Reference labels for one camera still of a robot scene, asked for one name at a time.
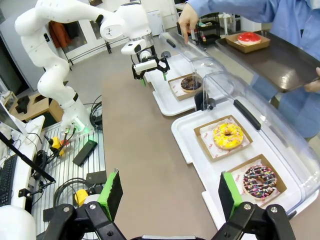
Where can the person's right forearm blue sleeve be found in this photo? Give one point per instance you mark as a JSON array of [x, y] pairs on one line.
[[225, 7]]

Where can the black slanted pole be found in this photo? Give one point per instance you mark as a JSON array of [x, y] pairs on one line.
[[25, 158]]

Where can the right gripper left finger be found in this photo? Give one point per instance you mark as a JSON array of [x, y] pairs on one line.
[[110, 197]]

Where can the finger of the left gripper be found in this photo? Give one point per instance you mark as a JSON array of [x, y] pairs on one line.
[[142, 78], [163, 65]]

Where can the flat black box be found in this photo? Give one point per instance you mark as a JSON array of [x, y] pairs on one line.
[[85, 152]]

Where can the person's right hand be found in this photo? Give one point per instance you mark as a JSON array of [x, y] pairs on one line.
[[188, 20]]

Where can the chocolate donut coloured sprinkles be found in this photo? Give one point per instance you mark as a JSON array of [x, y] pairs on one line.
[[250, 190]]

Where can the white cabinet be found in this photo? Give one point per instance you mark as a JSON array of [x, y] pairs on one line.
[[155, 22]]

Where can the orange jacket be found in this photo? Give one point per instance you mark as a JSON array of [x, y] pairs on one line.
[[60, 35]]

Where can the person's left hand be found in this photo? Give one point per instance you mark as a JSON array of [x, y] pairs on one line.
[[315, 85]]

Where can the red glazed donut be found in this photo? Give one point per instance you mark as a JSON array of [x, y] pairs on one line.
[[243, 40]]

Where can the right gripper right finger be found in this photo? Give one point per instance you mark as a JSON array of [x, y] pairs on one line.
[[228, 195]]

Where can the yellow emergency stop button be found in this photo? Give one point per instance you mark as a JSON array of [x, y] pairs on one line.
[[56, 143], [80, 197]]

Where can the white paper liner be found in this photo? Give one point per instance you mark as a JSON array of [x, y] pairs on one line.
[[209, 145], [237, 178], [175, 90]]

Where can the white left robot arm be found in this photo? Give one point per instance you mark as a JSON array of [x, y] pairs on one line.
[[50, 75]]

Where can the computer monitor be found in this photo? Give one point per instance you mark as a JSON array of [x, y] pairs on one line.
[[10, 117]]

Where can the black keyboard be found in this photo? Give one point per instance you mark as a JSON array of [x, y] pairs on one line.
[[7, 180]]

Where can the brown cardboard box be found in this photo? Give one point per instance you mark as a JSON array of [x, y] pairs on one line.
[[51, 110]]

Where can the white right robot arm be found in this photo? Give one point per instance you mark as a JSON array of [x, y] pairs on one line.
[[15, 222]]

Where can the brown cardboard donut tray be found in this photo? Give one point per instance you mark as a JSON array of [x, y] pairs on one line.
[[185, 96], [225, 156], [281, 186], [250, 49]]

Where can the clear plastic dome lid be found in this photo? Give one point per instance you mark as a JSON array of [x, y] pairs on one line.
[[287, 140], [207, 62]]

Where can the yellow sprinkled donut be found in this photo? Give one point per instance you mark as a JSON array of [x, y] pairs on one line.
[[220, 140]]

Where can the black serving tray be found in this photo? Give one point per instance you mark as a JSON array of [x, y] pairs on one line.
[[275, 65]]

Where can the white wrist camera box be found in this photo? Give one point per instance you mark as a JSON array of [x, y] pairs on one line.
[[146, 65]]

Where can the person's torso blue shirt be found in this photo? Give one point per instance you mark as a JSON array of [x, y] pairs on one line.
[[300, 50]]

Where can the plain chocolate glazed donut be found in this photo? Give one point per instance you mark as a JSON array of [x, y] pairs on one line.
[[186, 87]]

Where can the white plastic display tray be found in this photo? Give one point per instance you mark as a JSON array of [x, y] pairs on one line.
[[172, 107], [185, 140]]

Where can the black shelf cart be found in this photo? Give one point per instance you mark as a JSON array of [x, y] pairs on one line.
[[208, 32]]

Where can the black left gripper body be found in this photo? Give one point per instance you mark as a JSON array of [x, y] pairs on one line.
[[142, 56]]

